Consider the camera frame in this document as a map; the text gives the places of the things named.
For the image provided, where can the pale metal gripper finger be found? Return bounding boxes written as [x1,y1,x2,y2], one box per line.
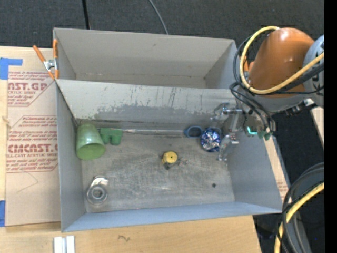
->
[217,133,240,162]
[211,102,230,123]

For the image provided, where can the green plastic cup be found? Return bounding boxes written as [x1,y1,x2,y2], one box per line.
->
[75,122,107,161]

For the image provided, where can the clear glass thing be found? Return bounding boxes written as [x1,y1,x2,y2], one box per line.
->
[86,176,110,206]

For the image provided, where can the small green plastic toy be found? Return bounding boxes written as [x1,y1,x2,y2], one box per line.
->
[99,127,124,145]

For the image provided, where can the blue sunglasses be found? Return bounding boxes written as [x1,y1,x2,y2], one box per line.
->
[183,125,222,138]

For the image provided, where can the grey metal bin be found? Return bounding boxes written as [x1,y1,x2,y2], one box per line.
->
[52,27,284,233]

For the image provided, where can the yellow tape measure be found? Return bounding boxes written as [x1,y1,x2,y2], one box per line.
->
[161,151,189,171]

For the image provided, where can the brown cardboard board red print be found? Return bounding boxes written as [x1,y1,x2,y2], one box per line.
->
[0,45,290,228]

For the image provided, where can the shiny blue foil ball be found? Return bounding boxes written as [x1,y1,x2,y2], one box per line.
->
[200,128,222,153]

